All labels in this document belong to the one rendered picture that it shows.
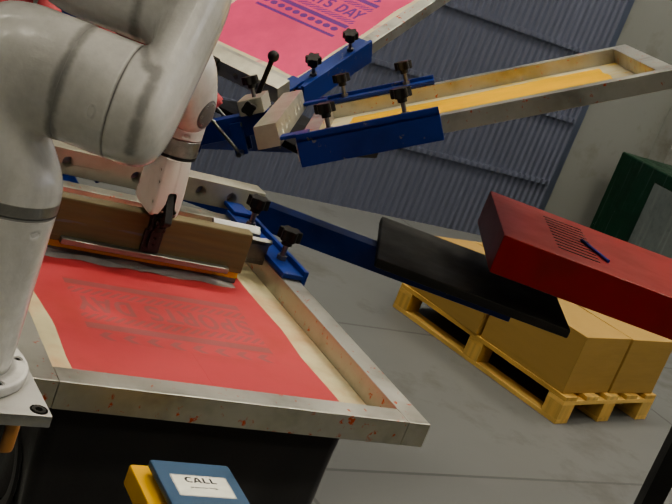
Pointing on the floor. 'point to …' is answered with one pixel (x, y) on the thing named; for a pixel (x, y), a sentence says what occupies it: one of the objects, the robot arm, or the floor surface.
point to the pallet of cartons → (554, 354)
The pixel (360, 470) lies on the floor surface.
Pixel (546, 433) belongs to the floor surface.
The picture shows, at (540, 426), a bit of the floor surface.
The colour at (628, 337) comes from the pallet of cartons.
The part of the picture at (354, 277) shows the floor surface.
